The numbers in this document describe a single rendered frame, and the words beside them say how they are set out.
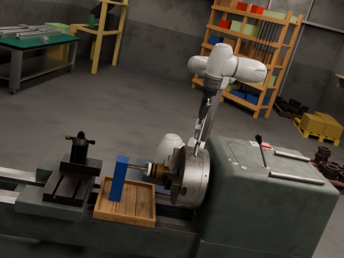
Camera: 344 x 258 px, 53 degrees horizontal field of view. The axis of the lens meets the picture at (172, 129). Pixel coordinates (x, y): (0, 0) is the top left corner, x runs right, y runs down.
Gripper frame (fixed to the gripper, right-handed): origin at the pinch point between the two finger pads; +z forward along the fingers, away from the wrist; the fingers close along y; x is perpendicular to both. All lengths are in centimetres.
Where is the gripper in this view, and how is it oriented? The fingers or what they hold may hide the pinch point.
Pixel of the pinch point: (199, 123)
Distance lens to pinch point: 177.2
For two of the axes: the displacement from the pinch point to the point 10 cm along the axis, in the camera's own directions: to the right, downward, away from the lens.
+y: 0.3, 4.4, -9.0
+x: 9.7, 2.1, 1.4
